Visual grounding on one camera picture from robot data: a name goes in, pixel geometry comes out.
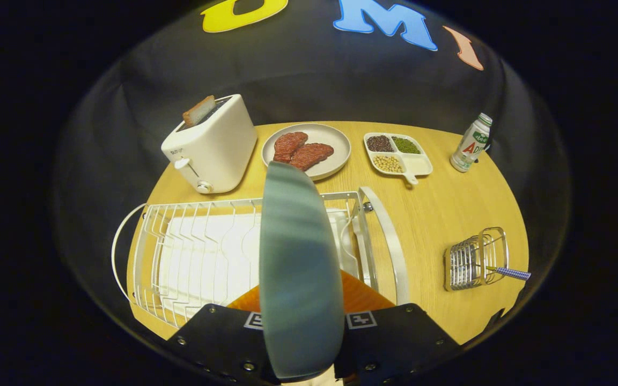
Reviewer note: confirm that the white drink bottle green label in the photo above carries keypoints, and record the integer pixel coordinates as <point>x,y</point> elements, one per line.
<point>470,147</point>

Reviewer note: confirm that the pile of dark beans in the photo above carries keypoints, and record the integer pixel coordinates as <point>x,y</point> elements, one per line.
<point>379,143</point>

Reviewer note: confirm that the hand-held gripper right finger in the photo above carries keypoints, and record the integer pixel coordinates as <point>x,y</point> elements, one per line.
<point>395,338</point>

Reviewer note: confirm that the beige round plate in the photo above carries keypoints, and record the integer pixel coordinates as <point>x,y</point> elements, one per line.
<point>337,145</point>

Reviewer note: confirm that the white drip tray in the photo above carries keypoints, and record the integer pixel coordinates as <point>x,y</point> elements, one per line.
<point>196,268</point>

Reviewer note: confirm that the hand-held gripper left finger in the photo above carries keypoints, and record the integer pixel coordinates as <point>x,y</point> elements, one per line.
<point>218,338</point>

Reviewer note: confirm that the pile of green beans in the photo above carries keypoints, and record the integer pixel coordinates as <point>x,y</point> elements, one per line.
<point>406,145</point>

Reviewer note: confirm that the white toaster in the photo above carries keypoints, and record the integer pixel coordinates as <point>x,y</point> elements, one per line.
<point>218,150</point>

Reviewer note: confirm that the toast slice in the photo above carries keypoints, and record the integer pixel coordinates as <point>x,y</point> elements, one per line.
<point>199,111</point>

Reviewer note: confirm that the white divided dish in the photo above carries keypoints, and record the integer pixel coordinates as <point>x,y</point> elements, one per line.
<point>419,164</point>

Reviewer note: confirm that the pale green plate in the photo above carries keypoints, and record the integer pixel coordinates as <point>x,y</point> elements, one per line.
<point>298,268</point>

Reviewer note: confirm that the red meat slice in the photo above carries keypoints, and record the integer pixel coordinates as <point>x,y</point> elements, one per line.
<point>289,146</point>
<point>311,155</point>

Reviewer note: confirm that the black backdrop cloth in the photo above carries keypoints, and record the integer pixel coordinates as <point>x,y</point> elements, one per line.
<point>298,69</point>

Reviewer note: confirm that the pile of soybeans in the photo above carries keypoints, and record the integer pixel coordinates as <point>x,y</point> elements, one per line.
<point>388,163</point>

